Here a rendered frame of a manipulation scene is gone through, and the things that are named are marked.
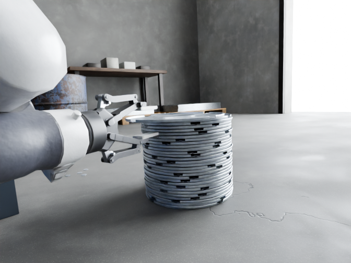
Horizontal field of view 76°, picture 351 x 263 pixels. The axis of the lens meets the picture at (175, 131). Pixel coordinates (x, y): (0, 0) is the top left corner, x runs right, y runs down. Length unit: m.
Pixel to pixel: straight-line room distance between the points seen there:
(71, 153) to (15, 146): 0.08
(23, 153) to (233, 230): 0.45
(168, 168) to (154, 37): 4.52
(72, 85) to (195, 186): 1.01
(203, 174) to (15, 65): 0.50
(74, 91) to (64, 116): 1.07
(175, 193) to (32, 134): 0.43
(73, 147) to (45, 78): 0.12
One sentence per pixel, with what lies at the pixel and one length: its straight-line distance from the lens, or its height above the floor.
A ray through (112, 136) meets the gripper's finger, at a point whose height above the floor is 0.24.
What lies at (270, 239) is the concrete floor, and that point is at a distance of 0.57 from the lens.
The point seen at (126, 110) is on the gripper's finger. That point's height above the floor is 0.29.
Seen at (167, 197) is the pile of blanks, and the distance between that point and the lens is 0.67.
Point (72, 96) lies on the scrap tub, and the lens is 1.43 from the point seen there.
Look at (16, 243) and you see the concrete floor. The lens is 0.67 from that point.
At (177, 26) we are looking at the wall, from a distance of 5.45.
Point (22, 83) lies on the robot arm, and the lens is 0.28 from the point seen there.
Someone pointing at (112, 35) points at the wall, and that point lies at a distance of 4.64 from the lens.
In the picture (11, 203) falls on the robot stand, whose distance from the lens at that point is 0.82.
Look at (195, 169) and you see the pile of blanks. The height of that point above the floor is 0.11.
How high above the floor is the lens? 0.30
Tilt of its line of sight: 8 degrees down
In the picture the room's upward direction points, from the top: 3 degrees counter-clockwise
